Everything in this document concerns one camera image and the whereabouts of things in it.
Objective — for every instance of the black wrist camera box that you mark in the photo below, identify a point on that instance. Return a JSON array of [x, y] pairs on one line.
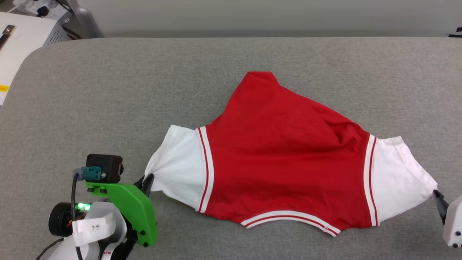
[[104, 168]]

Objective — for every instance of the red white basketball jersey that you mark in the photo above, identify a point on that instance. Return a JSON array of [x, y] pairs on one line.
[[281, 162]]

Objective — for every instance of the white backdrop board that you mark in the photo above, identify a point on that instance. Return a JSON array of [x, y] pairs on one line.
[[270, 16]]

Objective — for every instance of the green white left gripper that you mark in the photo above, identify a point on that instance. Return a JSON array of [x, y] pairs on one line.
[[133, 213]]

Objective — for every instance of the white power strip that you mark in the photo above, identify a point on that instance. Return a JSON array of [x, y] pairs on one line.
[[43, 9]]

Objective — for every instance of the white equipment box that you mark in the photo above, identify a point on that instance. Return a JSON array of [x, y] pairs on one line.
[[25, 47]]

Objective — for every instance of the grey fabric sofa cushion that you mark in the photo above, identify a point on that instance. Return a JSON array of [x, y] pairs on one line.
[[108, 108]]

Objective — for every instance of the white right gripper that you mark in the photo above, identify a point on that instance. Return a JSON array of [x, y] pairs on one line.
[[454, 224]]

